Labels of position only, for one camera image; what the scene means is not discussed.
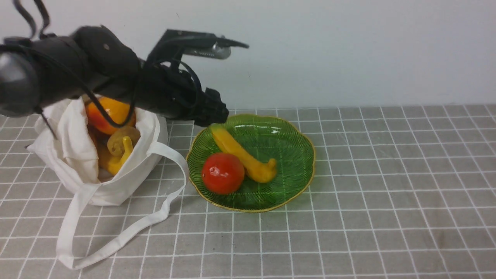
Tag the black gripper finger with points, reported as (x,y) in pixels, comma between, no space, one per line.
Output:
(210,109)

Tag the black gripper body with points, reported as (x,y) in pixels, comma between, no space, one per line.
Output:
(174,92)

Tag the red apple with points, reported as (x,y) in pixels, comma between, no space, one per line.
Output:
(223,173)

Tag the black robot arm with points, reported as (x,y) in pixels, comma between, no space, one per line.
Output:
(43,69)

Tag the brown kiwi fruit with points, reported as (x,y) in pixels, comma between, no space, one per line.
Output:
(115,143)

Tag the yellow banana in bag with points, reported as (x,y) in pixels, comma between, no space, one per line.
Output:
(111,163)

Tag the white cloth tote bag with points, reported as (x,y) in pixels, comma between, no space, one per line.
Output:
(65,146)

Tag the orange yellow pear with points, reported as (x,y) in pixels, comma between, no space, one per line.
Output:
(117,111)

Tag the green glass plate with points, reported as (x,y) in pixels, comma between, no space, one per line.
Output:
(263,137)

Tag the yellow banana on plate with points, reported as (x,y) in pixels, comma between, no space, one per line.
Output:
(255,169)

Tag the grey checked tablecloth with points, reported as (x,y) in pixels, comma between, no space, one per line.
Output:
(398,193)

